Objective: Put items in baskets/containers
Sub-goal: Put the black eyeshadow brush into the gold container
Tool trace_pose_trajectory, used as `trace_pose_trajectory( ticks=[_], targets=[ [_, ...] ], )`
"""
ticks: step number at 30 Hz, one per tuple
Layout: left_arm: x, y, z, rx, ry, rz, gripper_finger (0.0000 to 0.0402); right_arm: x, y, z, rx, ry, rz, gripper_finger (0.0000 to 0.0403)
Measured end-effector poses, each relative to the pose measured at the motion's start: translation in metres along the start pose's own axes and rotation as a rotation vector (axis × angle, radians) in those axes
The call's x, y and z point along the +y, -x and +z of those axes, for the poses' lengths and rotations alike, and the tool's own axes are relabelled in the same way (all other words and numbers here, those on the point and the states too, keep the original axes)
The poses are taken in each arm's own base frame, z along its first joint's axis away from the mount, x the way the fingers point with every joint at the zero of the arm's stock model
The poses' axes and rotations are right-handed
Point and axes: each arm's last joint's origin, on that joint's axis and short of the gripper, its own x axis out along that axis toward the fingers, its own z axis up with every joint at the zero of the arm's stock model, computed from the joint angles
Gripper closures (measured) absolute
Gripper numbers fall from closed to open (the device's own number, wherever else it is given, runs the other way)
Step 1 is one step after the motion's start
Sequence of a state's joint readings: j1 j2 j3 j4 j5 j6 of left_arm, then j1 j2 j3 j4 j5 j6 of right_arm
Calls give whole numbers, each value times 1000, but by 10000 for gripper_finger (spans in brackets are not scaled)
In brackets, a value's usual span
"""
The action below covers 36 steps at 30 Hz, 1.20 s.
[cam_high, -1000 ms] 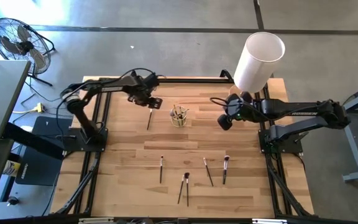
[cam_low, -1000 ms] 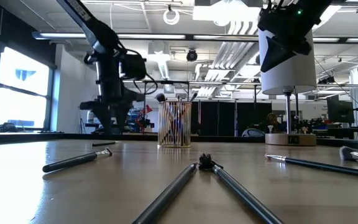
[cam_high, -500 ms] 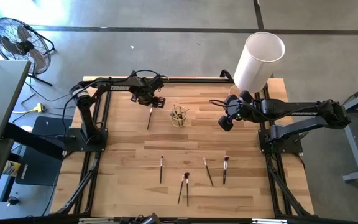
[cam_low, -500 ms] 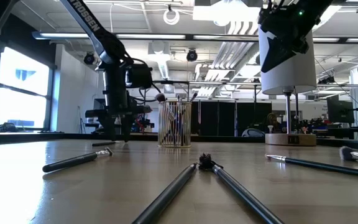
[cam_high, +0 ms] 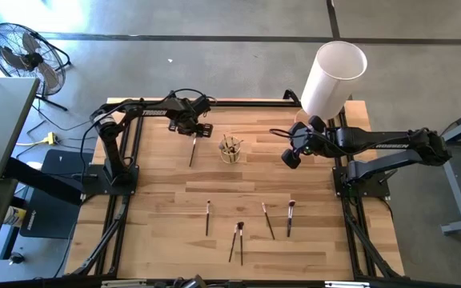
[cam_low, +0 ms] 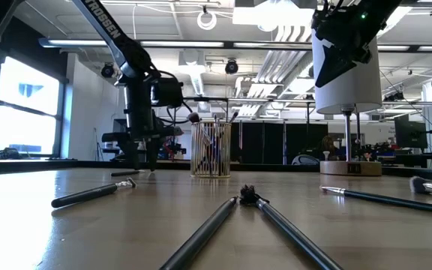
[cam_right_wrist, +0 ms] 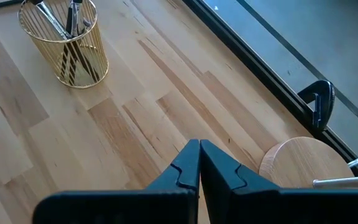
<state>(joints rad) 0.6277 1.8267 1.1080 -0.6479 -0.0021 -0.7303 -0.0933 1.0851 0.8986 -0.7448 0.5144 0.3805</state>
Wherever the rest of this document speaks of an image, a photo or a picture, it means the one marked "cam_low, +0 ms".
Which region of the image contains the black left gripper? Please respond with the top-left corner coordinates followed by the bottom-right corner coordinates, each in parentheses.
top-left (101, 84), bottom-right (184, 173)

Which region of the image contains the long linear ceiling light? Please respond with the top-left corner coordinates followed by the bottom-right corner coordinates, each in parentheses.
top-left (37, 36), bottom-right (313, 50)

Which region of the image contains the person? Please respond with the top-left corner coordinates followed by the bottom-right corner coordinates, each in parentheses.
top-left (319, 134), bottom-right (338, 161)

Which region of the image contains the slim black makeup brush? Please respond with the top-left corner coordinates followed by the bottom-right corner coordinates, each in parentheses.
top-left (110, 169), bottom-right (146, 178)

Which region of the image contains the thin brush light tip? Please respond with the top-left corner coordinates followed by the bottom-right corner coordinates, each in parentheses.
top-left (50, 177), bottom-right (138, 209)

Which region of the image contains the dark bag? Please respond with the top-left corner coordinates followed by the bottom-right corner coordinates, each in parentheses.
top-left (0, 147), bottom-right (23, 161)

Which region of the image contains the large office window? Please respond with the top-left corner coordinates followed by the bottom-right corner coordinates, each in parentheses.
top-left (0, 55), bottom-right (65, 158)

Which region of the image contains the gold wire basket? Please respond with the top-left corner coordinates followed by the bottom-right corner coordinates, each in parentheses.
top-left (190, 119), bottom-right (233, 179)

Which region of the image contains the red cable bundle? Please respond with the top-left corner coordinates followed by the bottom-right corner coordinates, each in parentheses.
top-left (162, 134), bottom-right (186, 161)

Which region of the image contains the black brush pointed silver ferrule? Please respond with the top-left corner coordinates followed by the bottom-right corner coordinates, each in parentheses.
top-left (319, 184), bottom-right (432, 217)

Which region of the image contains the dark computer monitor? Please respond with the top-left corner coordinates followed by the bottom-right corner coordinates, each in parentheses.
top-left (394, 113), bottom-right (429, 150)

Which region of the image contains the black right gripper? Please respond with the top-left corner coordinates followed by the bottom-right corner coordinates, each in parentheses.
top-left (315, 14), bottom-right (373, 89)

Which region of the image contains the black partition wall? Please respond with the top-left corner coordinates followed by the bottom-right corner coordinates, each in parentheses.
top-left (230, 121), bottom-right (329, 165)

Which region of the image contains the black brush dark angled head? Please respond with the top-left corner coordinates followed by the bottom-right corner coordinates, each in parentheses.
top-left (215, 110), bottom-right (240, 173)

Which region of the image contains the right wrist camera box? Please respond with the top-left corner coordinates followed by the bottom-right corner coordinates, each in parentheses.
top-left (312, 7), bottom-right (347, 38)

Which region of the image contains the black table frame rim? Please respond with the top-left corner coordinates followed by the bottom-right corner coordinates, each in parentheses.
top-left (0, 160), bottom-right (432, 184)

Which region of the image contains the white curved chair back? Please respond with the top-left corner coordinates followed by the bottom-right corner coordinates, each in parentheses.
top-left (291, 154), bottom-right (320, 167)

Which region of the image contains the white cable coil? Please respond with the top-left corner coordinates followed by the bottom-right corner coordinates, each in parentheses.
top-left (196, 10), bottom-right (218, 32)

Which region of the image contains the bright ceiling light panel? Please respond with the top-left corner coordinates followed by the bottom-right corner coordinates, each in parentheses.
top-left (232, 5), bottom-right (314, 27)

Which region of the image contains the short linear ceiling light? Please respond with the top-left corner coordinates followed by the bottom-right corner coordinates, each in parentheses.
top-left (376, 44), bottom-right (432, 53)

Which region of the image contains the black ceiling spotlight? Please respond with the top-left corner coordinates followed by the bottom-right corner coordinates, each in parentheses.
top-left (100, 62), bottom-right (116, 79)
top-left (224, 58), bottom-right (239, 75)

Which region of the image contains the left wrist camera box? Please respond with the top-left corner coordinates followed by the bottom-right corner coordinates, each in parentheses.
top-left (150, 77), bottom-right (184, 109)

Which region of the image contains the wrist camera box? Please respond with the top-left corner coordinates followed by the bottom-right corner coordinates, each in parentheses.
top-left (312, 7), bottom-right (347, 38)
top-left (150, 77), bottom-right (184, 109)

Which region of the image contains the white shade wooden base lamp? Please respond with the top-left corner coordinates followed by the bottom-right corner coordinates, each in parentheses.
top-left (311, 28), bottom-right (383, 177)

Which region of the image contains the white air duct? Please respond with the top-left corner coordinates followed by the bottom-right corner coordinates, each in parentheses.
top-left (178, 49), bottom-right (206, 97)

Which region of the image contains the black brush fuzzy black head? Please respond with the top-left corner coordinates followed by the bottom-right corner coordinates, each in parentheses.
top-left (238, 184), bottom-right (344, 270)

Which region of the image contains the brush silver ferrule round head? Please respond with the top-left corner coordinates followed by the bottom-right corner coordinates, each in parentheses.
top-left (187, 111), bottom-right (217, 176)

